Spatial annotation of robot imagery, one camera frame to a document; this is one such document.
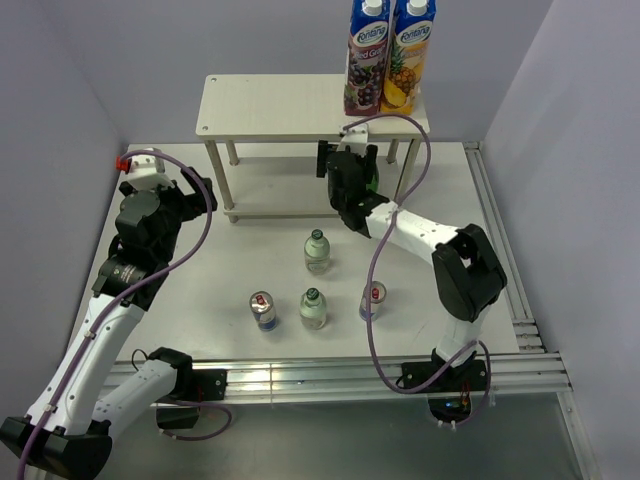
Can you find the beige two-tier shelf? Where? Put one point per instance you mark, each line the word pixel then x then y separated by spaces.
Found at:
pixel 261 133

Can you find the pineapple juice carton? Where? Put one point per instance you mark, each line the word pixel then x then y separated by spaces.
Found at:
pixel 411 31

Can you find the dark green gold-cap bottle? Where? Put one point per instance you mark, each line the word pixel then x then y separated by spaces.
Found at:
pixel 373 183

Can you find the aluminium rail frame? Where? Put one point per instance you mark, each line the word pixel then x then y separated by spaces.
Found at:
pixel 203 310

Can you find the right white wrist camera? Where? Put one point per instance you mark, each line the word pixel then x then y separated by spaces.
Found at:
pixel 354 139

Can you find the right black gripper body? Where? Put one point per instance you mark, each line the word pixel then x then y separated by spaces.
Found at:
pixel 336 202

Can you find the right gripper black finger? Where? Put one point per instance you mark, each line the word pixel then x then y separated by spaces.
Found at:
pixel 370 161
pixel 324 150

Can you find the right silver blue can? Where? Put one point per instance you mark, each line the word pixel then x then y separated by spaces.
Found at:
pixel 373 297

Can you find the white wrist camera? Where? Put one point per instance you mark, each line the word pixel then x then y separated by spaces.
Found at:
pixel 354 139
pixel 145 171

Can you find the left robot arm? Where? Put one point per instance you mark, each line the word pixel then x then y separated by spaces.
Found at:
pixel 70 430

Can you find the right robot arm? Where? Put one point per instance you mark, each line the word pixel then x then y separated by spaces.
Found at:
pixel 469 277

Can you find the clear bottle green cap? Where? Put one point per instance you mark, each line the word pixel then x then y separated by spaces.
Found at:
pixel 313 309
pixel 317 252

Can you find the red grape juice carton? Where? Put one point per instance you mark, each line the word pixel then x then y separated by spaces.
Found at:
pixel 366 57

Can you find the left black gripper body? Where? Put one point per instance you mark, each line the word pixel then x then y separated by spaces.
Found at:
pixel 178 208

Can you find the left silver blue can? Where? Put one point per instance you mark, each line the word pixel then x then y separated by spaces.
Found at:
pixel 263 309

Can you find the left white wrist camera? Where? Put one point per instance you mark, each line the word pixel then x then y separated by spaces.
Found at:
pixel 145 171

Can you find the clear bottle green cap front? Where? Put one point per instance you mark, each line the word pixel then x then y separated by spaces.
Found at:
pixel 313 309

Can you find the silver blue can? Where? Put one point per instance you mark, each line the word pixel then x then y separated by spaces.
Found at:
pixel 373 297
pixel 263 309

